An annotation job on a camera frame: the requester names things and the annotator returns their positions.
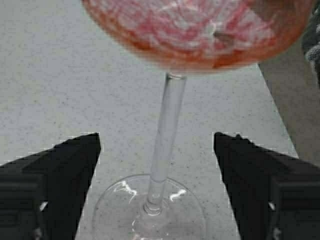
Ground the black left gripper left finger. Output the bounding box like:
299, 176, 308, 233
0, 133, 101, 240

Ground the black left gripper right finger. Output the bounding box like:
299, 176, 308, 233
213, 132, 320, 240

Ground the wine glass with pink residue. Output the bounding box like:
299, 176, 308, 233
82, 0, 315, 240

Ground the black white patterned cloth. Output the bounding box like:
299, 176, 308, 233
301, 5, 320, 89

